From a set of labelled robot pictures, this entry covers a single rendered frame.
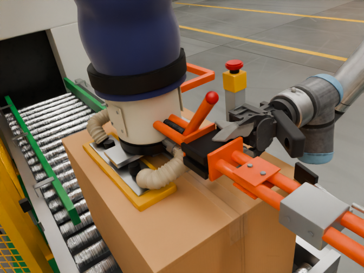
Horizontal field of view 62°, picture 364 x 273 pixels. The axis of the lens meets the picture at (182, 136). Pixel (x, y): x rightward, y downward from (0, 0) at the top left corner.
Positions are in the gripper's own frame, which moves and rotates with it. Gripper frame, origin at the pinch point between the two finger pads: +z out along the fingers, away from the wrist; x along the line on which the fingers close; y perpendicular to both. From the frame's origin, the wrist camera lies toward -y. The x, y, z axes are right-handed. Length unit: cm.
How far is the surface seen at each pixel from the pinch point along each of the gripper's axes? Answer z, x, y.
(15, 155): 34, -50, 133
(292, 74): -266, -110, 177
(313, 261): -29, -53, -5
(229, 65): -47, -6, 48
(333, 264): -31, -50, -10
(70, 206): 23, -45, 66
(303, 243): -31, -51, 0
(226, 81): -46, -13, 49
